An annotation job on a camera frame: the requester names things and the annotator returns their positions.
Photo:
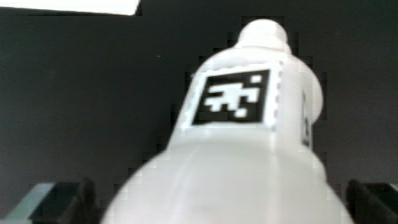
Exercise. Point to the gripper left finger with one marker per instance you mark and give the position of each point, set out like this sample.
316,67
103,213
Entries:
60,203

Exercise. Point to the white U-shaped fence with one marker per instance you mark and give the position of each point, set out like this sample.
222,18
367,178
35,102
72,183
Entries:
120,7

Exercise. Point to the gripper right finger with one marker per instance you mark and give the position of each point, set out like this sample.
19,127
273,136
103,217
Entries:
373,202

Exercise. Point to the white lamp bulb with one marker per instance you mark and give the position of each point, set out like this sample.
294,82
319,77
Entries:
238,174

